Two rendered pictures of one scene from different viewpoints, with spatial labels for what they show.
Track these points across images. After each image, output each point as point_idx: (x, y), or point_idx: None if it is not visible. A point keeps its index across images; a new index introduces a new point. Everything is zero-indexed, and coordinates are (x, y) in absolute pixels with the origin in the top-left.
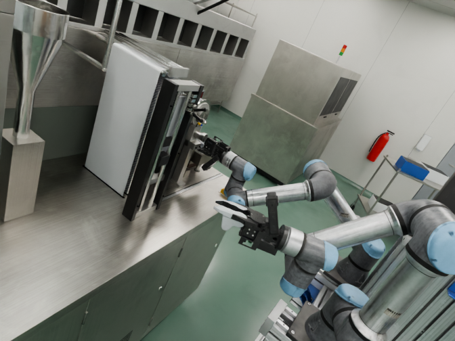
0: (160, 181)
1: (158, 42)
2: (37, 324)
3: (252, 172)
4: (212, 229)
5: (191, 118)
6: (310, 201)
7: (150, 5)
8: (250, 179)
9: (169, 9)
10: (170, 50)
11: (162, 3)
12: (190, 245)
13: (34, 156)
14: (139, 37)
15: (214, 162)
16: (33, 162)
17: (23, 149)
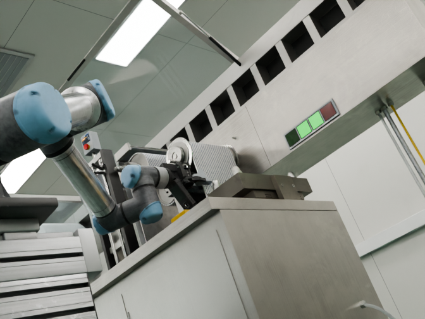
0: (121, 242)
1: (220, 126)
2: None
3: (122, 174)
4: (179, 287)
5: (107, 176)
6: (46, 157)
7: (195, 114)
8: (127, 183)
9: (211, 97)
10: (235, 119)
11: (202, 102)
12: (144, 313)
13: (105, 261)
14: (203, 140)
15: (172, 192)
16: (106, 264)
17: (100, 257)
